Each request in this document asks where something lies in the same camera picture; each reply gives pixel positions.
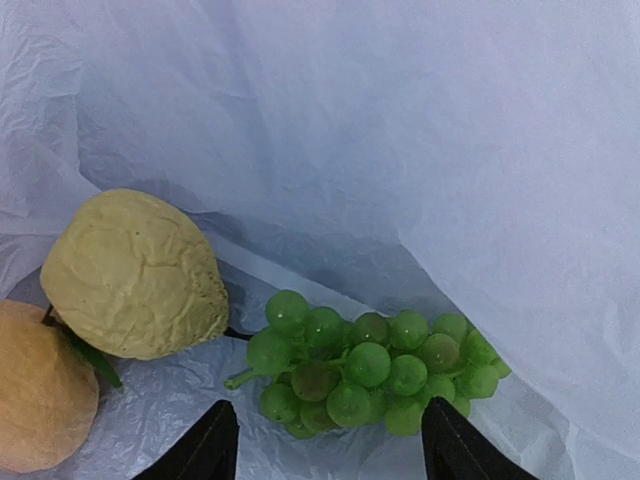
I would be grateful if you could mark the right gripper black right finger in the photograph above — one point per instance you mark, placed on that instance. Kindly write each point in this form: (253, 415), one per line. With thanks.
(455, 450)

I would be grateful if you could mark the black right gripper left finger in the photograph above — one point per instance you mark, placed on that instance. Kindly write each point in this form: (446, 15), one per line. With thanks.
(207, 451)

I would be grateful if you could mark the green fruit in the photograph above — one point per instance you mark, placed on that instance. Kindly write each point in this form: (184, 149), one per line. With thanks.
(329, 373)

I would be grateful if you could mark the white plastic bag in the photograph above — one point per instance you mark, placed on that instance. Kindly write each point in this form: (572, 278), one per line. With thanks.
(478, 156)

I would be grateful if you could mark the peach fruit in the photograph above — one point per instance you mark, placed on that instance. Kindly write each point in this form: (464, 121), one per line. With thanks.
(49, 388)

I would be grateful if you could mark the pale yellow bumpy fruit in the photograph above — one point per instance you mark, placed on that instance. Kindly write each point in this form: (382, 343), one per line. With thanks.
(136, 278)

